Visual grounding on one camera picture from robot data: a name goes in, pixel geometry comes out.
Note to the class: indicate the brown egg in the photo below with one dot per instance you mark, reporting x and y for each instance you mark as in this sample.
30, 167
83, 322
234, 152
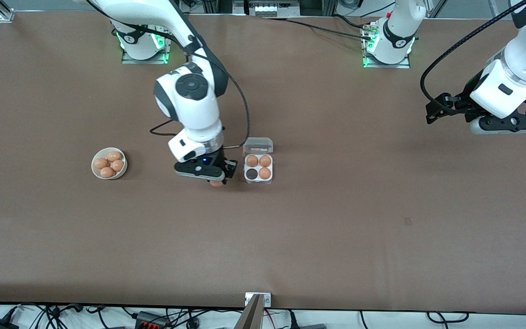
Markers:
107, 172
216, 183
117, 165
101, 163
113, 156
265, 161
265, 173
252, 161

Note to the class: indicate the black power adapter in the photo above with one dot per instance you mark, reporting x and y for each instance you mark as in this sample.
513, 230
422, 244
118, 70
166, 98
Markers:
0, 325

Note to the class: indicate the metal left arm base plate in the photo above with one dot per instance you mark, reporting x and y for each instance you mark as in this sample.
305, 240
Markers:
402, 65

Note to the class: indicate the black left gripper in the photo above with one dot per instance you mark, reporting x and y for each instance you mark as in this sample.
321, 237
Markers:
460, 103

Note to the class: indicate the clear plastic egg box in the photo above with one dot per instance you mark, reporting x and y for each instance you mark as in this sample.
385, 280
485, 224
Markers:
258, 146

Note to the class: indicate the grey control box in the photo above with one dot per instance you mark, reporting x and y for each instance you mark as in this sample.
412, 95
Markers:
270, 8

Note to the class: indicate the metal table edge bracket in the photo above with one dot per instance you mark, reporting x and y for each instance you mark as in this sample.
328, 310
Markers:
266, 299

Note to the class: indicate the metal table corner bracket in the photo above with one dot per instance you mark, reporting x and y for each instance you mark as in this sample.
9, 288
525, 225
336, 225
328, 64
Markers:
6, 16

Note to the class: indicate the cream round bowl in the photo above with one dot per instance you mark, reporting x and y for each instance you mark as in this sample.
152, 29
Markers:
96, 172

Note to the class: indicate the aluminium frame profile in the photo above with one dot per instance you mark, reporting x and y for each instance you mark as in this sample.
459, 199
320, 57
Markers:
0, 5
494, 8

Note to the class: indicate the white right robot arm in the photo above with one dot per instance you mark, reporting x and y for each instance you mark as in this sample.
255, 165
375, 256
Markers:
190, 100

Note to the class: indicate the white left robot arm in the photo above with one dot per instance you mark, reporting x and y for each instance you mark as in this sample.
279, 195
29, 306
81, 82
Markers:
395, 27

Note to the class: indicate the black orange connector block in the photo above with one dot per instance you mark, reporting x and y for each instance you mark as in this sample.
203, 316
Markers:
151, 320

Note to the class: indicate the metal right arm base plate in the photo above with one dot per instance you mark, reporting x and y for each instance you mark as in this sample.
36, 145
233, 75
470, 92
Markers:
128, 60

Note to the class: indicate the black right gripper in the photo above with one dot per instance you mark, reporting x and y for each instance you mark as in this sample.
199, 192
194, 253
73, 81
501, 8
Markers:
219, 159

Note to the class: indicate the grey camera mount pole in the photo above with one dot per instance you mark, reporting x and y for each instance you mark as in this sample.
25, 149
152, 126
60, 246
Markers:
250, 317

